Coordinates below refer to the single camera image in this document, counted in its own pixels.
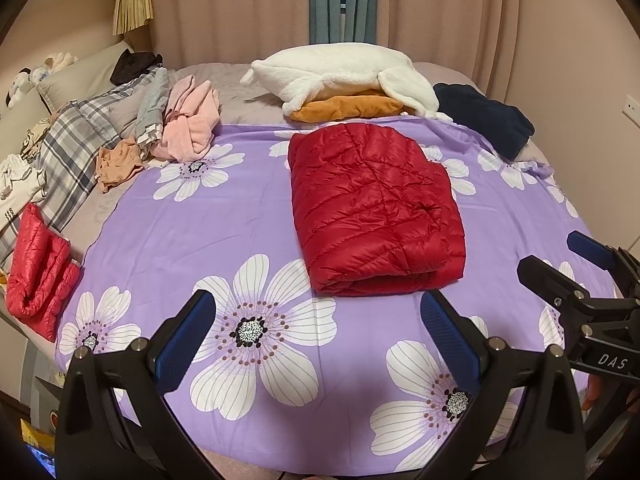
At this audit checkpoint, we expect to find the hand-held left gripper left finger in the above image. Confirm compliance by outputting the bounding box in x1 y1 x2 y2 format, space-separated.
54 289 217 480

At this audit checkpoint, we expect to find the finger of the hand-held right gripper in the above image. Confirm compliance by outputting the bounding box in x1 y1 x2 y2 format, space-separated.
567 230 640 286
516 255 640 331

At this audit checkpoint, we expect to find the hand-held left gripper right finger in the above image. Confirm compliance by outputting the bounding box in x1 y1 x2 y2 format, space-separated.
420 290 586 480

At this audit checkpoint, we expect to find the large red puffer jacket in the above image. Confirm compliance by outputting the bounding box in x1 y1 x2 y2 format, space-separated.
287 122 467 297

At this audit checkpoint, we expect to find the person's right hand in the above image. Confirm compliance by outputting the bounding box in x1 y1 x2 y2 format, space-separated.
584 374 605 411

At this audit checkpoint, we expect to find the purple floral blanket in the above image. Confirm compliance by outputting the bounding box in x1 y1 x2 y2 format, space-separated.
54 116 618 473

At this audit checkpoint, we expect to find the white power strip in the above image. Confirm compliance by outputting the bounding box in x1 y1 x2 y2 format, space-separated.
620 94 640 128

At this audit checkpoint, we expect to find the small folded red puffer jacket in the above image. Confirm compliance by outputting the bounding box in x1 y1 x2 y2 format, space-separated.
6 202 82 345

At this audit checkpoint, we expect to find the navy fleece garment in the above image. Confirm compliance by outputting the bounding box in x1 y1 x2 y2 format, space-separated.
432 82 536 160

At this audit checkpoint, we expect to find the yellow packet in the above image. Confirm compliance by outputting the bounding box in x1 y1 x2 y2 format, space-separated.
20 419 57 453

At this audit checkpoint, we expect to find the tan garment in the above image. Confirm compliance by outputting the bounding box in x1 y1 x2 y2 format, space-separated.
96 137 146 193

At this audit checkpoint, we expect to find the grey plaid pillow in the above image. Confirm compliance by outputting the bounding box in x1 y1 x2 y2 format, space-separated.
0 70 163 261

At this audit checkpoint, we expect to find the pink garment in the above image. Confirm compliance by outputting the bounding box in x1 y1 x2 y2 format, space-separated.
150 74 222 163

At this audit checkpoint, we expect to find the grey striped garment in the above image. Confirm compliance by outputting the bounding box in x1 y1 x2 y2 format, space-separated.
134 66 171 158

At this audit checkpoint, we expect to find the cream printed pillow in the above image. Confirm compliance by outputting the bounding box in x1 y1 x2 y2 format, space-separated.
15 115 58 161

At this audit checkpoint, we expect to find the mustard garment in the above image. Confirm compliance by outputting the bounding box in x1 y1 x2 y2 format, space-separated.
289 89 416 123

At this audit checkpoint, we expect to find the beige curtain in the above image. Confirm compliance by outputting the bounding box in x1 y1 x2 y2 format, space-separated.
372 0 526 106
147 0 313 71

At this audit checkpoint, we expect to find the black garment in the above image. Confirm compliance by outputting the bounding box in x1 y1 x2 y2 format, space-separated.
110 51 165 86

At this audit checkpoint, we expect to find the white fleece garment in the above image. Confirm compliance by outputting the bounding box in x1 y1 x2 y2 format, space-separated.
240 42 453 122

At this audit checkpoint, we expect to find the white plush toy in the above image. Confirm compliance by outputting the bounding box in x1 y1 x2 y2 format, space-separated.
5 67 41 106
42 51 80 72

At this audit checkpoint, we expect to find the yellow fringed cloth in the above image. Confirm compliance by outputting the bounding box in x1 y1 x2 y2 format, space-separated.
112 0 155 37

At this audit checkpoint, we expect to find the teal curtain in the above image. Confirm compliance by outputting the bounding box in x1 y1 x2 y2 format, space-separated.
307 0 378 46

